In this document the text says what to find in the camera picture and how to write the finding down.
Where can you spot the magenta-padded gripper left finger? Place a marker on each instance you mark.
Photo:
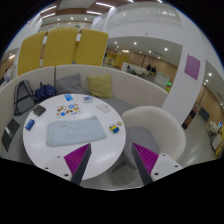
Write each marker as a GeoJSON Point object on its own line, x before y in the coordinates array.
{"type": "Point", "coordinates": [77, 162]}

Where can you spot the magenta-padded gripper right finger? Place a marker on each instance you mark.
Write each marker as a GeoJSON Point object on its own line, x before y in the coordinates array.
{"type": "Point", "coordinates": [145, 160]}

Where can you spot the light blue towel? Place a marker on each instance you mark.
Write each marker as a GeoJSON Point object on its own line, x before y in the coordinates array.
{"type": "Point", "coordinates": [64, 133]}

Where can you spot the white armchair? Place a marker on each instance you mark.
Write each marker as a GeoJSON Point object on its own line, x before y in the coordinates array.
{"type": "Point", "coordinates": [153, 128]}

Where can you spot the round white table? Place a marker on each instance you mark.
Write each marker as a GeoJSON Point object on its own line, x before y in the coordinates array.
{"type": "Point", "coordinates": [104, 154]}

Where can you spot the blue yellow toy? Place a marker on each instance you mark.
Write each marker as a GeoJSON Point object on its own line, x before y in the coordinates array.
{"type": "Point", "coordinates": [114, 128]}

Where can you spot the small round yellow-green object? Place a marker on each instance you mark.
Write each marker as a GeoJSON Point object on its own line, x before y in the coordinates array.
{"type": "Point", "coordinates": [119, 123]}

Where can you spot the colourful sticker sheet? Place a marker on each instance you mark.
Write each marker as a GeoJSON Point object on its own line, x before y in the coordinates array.
{"type": "Point", "coordinates": [67, 110]}

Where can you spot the blue can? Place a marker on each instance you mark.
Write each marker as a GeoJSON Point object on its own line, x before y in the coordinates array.
{"type": "Point", "coordinates": [30, 124]}

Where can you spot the white remote box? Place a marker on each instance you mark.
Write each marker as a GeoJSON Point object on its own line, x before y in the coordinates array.
{"type": "Point", "coordinates": [103, 107]}

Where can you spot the black wallet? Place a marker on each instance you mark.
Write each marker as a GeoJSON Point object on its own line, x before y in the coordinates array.
{"type": "Point", "coordinates": [39, 110]}

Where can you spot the small blue white box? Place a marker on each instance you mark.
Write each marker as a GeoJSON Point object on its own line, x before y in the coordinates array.
{"type": "Point", "coordinates": [87, 99]}

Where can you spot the blue card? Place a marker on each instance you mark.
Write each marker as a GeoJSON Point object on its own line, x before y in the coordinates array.
{"type": "Point", "coordinates": [68, 97]}

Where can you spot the curved white sofa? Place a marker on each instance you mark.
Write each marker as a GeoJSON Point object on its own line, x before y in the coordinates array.
{"type": "Point", "coordinates": [132, 89]}

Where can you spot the black laptop on sofa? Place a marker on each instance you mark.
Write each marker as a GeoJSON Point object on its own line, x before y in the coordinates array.
{"type": "Point", "coordinates": [10, 138]}

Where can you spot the grey cushion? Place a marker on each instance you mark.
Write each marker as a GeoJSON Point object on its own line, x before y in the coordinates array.
{"type": "Point", "coordinates": [69, 85]}

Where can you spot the dark blue bag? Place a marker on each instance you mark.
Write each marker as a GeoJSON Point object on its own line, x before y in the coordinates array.
{"type": "Point", "coordinates": [45, 91]}

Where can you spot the black grey backpack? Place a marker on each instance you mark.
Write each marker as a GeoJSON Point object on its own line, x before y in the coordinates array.
{"type": "Point", "coordinates": [24, 98]}

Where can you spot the yellow cushion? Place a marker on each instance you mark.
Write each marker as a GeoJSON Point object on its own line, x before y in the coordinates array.
{"type": "Point", "coordinates": [100, 86]}

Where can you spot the right yellow panel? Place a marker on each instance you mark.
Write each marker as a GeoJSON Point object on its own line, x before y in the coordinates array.
{"type": "Point", "coordinates": [91, 47]}

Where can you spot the yellow panel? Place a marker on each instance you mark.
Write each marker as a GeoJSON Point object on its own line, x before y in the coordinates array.
{"type": "Point", "coordinates": [29, 57]}
{"type": "Point", "coordinates": [91, 47]}
{"type": "Point", "coordinates": [59, 46]}

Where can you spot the middle yellow panel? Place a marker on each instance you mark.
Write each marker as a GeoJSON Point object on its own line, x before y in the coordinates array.
{"type": "Point", "coordinates": [59, 46]}

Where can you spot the left yellow panel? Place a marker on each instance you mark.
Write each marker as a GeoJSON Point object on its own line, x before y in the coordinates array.
{"type": "Point", "coordinates": [29, 57]}

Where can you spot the pink wall poster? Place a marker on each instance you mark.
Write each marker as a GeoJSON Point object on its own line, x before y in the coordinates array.
{"type": "Point", "coordinates": [192, 67]}

